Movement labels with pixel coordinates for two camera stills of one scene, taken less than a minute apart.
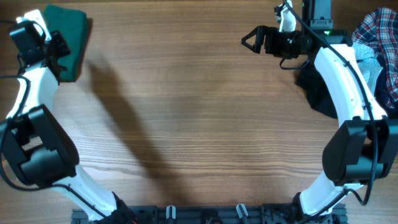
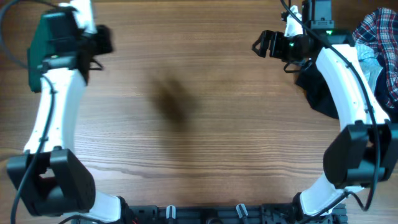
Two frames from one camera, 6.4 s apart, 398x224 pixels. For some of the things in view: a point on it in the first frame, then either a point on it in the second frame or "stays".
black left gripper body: (56, 46) -> (97, 43)
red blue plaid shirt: (380, 28) stays
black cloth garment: (318, 91) stays
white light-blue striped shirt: (369, 63) stays
